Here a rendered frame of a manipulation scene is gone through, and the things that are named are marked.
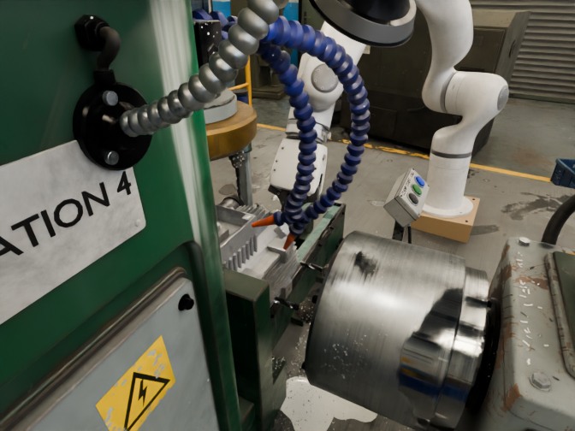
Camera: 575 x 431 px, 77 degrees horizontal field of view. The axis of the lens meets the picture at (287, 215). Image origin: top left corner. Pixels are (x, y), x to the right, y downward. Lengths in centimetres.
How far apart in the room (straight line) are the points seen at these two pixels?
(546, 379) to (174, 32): 41
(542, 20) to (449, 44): 615
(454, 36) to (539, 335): 77
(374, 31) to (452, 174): 103
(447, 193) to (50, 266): 117
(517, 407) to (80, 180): 40
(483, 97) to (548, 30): 610
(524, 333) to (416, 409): 15
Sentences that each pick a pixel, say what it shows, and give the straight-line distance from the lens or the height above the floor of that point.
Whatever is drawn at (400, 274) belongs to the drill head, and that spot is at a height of 116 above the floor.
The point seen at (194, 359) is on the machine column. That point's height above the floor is 122.
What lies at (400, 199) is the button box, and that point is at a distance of 85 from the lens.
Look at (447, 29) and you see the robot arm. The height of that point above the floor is 140.
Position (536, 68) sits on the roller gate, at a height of 47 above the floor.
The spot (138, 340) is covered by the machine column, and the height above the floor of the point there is 129.
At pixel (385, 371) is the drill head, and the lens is 49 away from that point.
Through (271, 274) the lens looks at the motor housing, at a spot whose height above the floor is 104.
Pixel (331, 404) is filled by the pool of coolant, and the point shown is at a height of 80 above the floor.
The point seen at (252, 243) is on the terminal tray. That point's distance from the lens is 63.
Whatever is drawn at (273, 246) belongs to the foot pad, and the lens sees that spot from 67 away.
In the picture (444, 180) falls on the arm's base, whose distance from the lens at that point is 124.
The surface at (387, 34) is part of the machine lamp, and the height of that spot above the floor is 145.
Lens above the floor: 147
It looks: 31 degrees down
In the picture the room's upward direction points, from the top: straight up
